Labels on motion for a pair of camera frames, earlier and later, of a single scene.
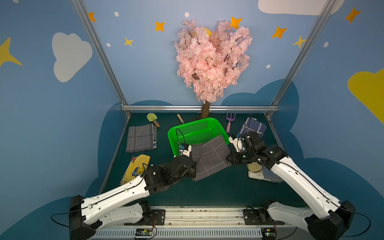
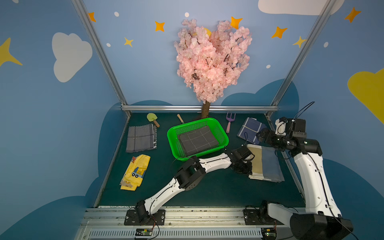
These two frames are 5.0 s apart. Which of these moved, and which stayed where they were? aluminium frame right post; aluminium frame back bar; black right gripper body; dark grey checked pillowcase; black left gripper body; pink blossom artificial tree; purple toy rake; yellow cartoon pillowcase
Moved: black right gripper body; black left gripper body; dark grey checked pillowcase
Stayed: aluminium frame back bar; pink blossom artificial tree; yellow cartoon pillowcase; purple toy rake; aluminium frame right post
